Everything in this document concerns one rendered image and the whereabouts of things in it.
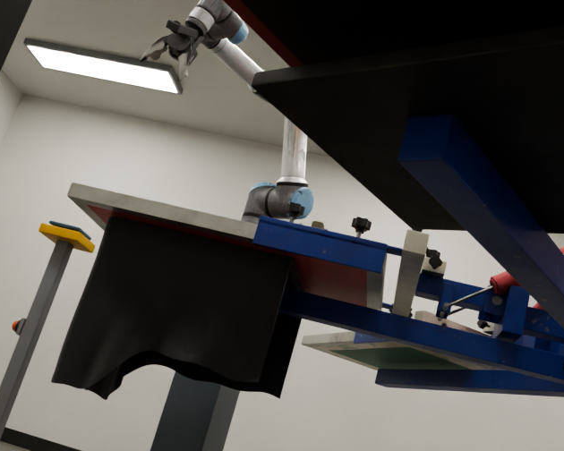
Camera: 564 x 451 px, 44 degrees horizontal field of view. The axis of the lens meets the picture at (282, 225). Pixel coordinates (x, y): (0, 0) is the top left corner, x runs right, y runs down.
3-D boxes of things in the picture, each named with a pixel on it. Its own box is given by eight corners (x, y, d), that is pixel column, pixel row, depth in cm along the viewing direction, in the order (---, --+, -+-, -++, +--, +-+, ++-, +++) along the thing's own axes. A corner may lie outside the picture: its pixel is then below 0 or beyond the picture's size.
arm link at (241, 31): (229, 31, 242) (210, 8, 234) (253, 27, 235) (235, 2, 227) (220, 48, 239) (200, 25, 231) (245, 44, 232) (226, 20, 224)
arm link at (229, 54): (272, 88, 278) (190, 12, 242) (294, 85, 271) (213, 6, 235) (264, 114, 274) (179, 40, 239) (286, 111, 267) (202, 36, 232)
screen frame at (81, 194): (66, 195, 173) (72, 182, 174) (138, 263, 227) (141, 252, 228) (383, 269, 158) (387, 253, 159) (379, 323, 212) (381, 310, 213)
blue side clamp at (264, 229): (252, 242, 162) (260, 215, 164) (255, 249, 167) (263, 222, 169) (380, 273, 156) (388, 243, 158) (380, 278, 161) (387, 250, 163)
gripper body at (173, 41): (188, 68, 224) (209, 39, 227) (182, 53, 216) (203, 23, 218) (169, 58, 226) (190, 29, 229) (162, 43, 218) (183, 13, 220)
